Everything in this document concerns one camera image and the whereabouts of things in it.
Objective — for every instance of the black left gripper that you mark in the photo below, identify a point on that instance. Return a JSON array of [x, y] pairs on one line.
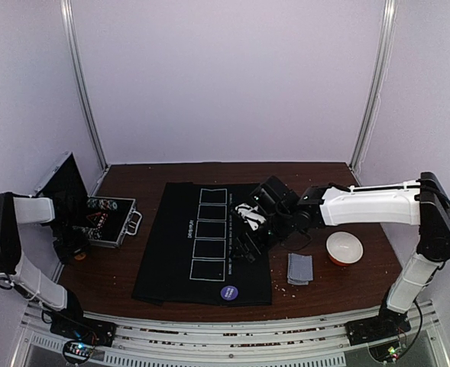
[[82, 243]]

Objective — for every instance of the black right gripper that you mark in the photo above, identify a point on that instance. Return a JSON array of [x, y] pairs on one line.
[[250, 237]]

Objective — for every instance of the purple small blind button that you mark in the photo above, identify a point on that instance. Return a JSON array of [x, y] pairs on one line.
[[229, 293]]

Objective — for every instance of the orange big blind button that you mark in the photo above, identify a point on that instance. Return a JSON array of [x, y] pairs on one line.
[[80, 257]]

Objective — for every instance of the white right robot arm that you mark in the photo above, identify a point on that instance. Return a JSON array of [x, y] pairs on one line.
[[421, 203]]

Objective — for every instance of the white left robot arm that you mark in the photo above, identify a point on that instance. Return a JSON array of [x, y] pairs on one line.
[[18, 272]]

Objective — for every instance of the aluminium poker chip case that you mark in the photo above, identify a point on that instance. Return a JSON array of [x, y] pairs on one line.
[[105, 221]]

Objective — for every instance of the black poker play mat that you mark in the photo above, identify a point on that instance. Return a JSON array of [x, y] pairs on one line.
[[188, 257]]

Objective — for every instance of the orange white bowl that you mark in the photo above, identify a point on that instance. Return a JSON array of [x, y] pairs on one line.
[[344, 249]]

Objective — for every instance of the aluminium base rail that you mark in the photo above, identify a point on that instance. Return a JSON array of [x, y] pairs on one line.
[[307, 341]]

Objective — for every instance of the aluminium frame post right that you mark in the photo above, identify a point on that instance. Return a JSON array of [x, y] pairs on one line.
[[373, 98]]

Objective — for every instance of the aluminium frame post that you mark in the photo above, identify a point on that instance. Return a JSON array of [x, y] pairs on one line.
[[70, 31], [373, 98]]

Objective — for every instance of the aluminium frame post left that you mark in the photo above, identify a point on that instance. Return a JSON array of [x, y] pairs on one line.
[[70, 31]]

